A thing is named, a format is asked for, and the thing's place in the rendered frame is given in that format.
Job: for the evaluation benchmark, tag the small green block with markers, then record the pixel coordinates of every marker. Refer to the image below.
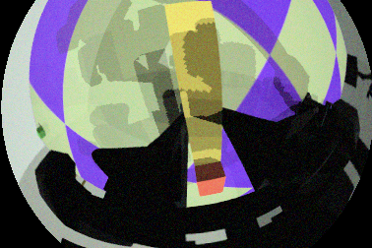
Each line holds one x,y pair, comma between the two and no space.
40,132

